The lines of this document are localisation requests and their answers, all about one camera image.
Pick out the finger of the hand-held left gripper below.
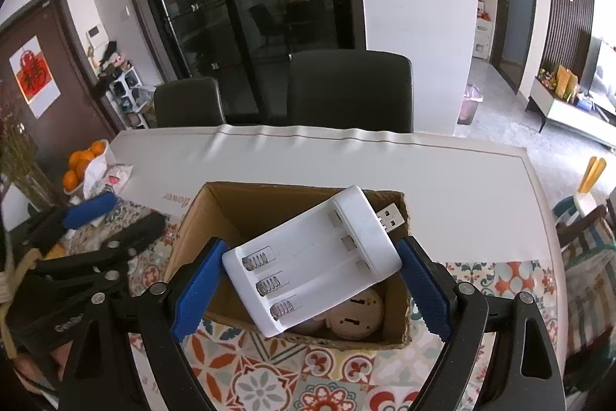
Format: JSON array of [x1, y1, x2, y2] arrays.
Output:
[[36, 213, 167, 278], [29, 192, 119, 239]]

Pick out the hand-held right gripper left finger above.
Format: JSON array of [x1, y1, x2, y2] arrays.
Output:
[[58, 238, 227, 411]]

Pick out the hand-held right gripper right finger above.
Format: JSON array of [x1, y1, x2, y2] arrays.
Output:
[[395, 237, 566, 411]]

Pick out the round beige device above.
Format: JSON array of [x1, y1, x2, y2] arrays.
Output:
[[327, 288, 386, 341], [289, 317, 331, 336]]

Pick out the brown cardboard box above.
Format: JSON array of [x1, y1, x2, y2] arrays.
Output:
[[164, 181, 419, 350]]

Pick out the white battery charger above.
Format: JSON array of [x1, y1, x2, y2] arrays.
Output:
[[221, 185, 407, 339]]

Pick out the white printed bag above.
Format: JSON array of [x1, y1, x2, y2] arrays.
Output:
[[83, 153, 134, 201]]

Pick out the pile of oranges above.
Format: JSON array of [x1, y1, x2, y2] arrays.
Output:
[[62, 140, 110, 194]]

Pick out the glass vase with dried plant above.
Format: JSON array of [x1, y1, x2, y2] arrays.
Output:
[[0, 86, 55, 212]]

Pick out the white shoe rack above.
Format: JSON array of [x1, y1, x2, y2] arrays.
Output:
[[89, 40, 151, 131]]

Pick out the brown entrance door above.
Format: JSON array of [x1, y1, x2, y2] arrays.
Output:
[[0, 0, 117, 181]]

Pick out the dark grey dining chair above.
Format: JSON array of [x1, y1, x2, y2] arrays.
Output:
[[154, 76, 227, 130], [287, 50, 415, 134]]

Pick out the red paper door poster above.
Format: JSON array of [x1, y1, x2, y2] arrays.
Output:
[[10, 35, 61, 119]]

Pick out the wooden chair with cloth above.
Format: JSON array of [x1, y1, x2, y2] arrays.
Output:
[[552, 193, 616, 250]]

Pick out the pink trash bin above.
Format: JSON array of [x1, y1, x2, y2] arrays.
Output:
[[457, 84, 484, 126]]

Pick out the yellow toy piece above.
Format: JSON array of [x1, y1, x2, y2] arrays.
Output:
[[576, 157, 608, 195]]

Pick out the white low television stand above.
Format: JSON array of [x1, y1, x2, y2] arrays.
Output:
[[526, 76, 616, 152]]

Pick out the white hallway shelf unit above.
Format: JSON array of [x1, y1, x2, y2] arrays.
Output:
[[472, 13, 494, 59]]

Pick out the flat screen television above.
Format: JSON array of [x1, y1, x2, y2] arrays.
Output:
[[584, 34, 616, 104]]

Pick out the dark interior door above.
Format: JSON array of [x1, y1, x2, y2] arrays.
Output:
[[490, 0, 538, 96]]

